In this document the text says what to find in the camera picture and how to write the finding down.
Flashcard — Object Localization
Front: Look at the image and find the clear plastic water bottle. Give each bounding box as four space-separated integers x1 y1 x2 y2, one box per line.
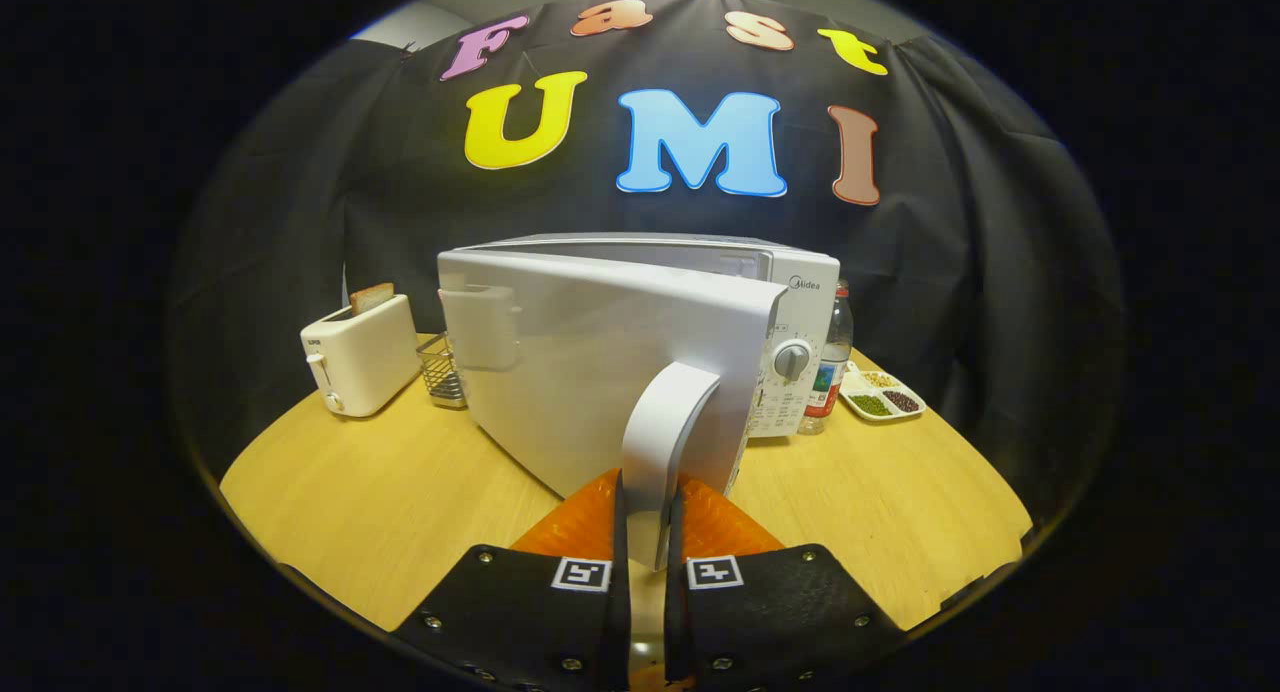
797 280 854 436

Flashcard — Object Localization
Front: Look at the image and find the white divided dish of beans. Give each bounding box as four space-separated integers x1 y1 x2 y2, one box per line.
838 362 927 422

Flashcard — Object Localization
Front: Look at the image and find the white microwave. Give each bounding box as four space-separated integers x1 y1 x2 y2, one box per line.
437 233 841 573

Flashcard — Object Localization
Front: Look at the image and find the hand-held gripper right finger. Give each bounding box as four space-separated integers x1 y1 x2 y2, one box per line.
665 472 906 692

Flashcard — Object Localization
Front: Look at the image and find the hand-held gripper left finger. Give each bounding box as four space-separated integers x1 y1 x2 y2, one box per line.
392 469 633 692

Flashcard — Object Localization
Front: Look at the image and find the white toaster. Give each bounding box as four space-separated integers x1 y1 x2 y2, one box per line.
300 293 421 418

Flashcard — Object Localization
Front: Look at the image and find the wire mesh basket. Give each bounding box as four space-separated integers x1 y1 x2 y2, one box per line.
417 332 469 409

